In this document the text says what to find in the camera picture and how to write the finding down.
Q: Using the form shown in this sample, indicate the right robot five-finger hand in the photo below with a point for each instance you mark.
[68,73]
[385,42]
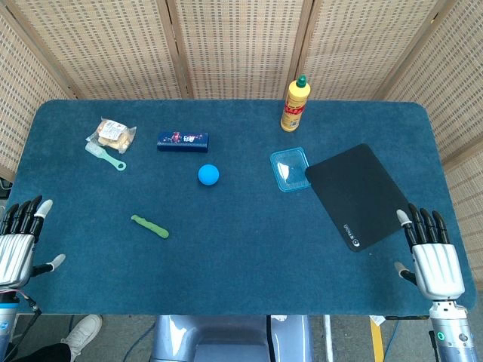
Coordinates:
[437,264]

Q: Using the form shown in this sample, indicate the light green plastic scoop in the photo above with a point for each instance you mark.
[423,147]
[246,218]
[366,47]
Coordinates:
[105,158]

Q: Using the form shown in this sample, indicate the clear bag of biscuits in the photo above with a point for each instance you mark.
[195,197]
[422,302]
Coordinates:
[111,134]

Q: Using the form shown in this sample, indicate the woven folding screen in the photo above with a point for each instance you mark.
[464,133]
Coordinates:
[241,45]

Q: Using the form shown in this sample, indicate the grey-blue robot torso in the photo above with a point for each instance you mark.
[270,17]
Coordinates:
[226,339]

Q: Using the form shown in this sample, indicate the white sneaker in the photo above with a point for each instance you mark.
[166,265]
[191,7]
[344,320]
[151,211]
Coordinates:
[83,333]

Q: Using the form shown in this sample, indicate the green stretchy toy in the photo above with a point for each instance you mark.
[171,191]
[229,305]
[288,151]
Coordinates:
[149,225]

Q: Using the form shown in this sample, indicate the white table leg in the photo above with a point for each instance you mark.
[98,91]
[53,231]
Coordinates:
[329,339]

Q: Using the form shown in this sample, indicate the blue ball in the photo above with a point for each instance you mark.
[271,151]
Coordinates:
[208,175]

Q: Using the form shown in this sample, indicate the black mouse pad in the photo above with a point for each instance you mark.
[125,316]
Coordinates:
[358,188]

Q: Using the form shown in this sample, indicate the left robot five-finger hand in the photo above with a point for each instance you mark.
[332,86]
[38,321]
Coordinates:
[15,256]

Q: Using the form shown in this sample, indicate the blue carpet table cover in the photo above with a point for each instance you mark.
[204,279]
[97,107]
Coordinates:
[241,271]

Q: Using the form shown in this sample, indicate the clear blue plastic lid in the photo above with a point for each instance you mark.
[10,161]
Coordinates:
[288,169]

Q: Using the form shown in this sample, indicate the black trouser leg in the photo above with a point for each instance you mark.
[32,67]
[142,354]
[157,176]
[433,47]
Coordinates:
[49,354]

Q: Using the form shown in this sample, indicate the dark blue printed box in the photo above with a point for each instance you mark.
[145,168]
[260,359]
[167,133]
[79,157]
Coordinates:
[183,142]

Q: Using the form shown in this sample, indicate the yellow bottle with green cap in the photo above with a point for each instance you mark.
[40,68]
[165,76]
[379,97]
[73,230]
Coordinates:
[293,109]

